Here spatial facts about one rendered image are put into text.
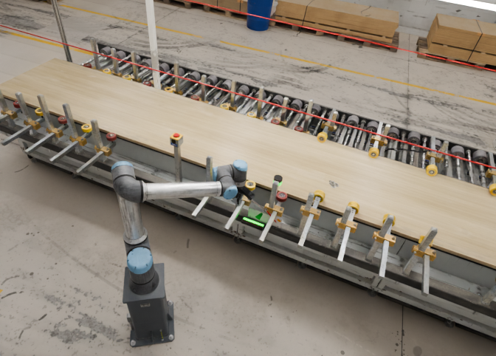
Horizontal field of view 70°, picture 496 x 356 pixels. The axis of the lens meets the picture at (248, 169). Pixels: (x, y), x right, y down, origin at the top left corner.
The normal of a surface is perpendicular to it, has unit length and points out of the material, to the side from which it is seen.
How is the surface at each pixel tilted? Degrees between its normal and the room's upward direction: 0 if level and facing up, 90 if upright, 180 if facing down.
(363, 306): 0
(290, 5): 90
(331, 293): 0
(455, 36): 90
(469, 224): 0
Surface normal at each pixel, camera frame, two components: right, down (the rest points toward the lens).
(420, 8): -0.33, 0.61
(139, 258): 0.11, -0.69
